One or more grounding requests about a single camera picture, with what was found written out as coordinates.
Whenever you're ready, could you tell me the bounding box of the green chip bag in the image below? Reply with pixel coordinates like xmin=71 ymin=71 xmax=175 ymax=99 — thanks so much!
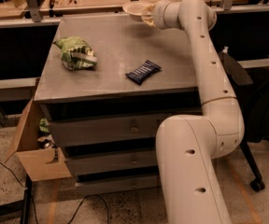
xmin=53 ymin=36 xmax=97 ymax=71

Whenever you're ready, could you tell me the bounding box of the bottom grey drawer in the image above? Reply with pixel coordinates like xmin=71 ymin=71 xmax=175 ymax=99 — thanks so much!
xmin=76 ymin=175 xmax=161 ymax=195

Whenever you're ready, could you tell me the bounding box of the top grey drawer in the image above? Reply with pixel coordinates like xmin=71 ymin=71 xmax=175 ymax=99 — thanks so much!
xmin=50 ymin=113 xmax=171 ymax=147

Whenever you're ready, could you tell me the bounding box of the grey drawer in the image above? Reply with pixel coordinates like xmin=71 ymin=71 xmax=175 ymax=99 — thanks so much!
xmin=76 ymin=175 xmax=161 ymax=195
xmin=65 ymin=149 xmax=157 ymax=175
xmin=50 ymin=113 xmax=171 ymax=147

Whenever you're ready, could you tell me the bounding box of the middle grey drawer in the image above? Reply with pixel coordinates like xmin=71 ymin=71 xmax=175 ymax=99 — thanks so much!
xmin=65 ymin=149 xmax=157 ymax=175

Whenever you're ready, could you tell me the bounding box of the grey drawer cabinet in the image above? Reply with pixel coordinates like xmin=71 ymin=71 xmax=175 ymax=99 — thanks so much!
xmin=35 ymin=14 xmax=200 ymax=183

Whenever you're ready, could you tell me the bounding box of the white paper bowl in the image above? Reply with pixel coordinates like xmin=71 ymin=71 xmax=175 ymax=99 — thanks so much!
xmin=122 ymin=1 xmax=150 ymax=21

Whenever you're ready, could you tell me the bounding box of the blue rxbar wrapper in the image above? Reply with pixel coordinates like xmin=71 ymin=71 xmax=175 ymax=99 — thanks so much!
xmin=125 ymin=60 xmax=162 ymax=85

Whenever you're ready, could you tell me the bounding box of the black floor cable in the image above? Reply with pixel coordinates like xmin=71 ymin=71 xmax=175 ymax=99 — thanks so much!
xmin=0 ymin=155 xmax=111 ymax=224

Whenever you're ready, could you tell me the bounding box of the black metal stand leg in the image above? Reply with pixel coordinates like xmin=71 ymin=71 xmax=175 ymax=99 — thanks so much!
xmin=0 ymin=175 xmax=33 ymax=224

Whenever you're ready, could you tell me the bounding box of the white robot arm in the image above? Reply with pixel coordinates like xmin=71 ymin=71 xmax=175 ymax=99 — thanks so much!
xmin=142 ymin=0 xmax=245 ymax=224

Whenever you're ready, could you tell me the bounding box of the grey horizontal rail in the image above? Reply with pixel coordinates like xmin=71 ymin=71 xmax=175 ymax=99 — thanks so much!
xmin=0 ymin=77 xmax=39 ymax=102

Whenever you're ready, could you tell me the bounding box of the cardboard box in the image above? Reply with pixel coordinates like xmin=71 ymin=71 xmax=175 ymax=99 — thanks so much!
xmin=5 ymin=77 xmax=73 ymax=183

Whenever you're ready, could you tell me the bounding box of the black office chair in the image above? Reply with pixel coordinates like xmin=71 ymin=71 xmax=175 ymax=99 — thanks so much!
xmin=219 ymin=51 xmax=269 ymax=191

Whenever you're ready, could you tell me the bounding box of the green item in box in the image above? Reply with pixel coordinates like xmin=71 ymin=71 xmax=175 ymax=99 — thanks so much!
xmin=39 ymin=118 xmax=50 ymax=134

